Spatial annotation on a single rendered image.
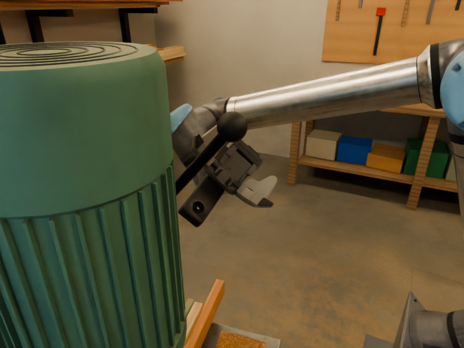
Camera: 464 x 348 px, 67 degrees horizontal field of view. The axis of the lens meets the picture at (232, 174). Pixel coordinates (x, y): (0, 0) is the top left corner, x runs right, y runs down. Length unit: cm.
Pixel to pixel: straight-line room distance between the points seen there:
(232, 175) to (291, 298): 163
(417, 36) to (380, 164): 109
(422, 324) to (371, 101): 59
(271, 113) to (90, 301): 60
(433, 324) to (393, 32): 275
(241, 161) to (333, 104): 25
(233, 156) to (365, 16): 296
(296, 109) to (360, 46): 274
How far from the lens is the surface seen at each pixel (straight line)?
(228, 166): 60
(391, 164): 323
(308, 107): 76
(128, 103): 24
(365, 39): 348
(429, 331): 105
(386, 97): 73
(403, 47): 347
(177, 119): 78
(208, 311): 81
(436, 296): 246
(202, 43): 401
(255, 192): 57
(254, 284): 223
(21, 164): 24
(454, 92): 56
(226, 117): 39
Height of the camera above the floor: 154
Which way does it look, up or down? 26 degrees down
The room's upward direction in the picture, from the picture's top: straight up
